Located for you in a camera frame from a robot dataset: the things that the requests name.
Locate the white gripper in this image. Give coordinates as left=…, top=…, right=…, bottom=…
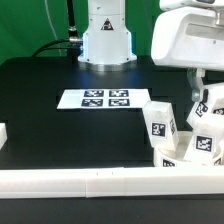
left=151, top=6, right=224, bottom=102

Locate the white round stool seat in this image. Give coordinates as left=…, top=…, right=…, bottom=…
left=153, top=131, right=224, bottom=167

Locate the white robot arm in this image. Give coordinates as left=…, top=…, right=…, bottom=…
left=78, top=0, right=224, bottom=102

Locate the white marker base sheet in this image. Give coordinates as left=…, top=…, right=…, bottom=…
left=57, top=89, right=150, bottom=109

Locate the white front fence bar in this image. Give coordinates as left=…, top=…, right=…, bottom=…
left=0, top=166, right=224, bottom=199

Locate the white left fence block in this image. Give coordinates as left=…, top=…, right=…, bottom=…
left=0, top=123, right=7, bottom=150

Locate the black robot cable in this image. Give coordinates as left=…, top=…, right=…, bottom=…
left=31, top=0, right=84, bottom=58

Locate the white thin cable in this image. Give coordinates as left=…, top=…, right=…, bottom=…
left=43, top=0, right=64, bottom=58

